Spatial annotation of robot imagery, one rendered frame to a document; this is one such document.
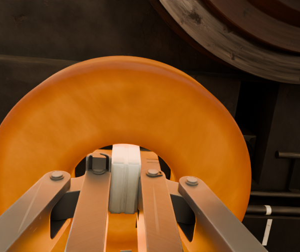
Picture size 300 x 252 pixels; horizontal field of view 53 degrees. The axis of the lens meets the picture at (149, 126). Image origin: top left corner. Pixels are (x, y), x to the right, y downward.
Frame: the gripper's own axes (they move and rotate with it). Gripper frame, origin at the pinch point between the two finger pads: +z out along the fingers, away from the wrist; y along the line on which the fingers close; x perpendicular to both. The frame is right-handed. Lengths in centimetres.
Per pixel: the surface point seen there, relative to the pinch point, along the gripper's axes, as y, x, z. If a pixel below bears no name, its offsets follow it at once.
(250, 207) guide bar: 17.4, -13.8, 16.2
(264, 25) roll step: 13.8, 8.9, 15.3
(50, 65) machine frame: -10.6, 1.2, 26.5
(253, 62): 14.1, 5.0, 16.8
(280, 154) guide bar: 24.7, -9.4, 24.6
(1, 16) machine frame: -18.9, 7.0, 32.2
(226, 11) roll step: 9.6, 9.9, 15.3
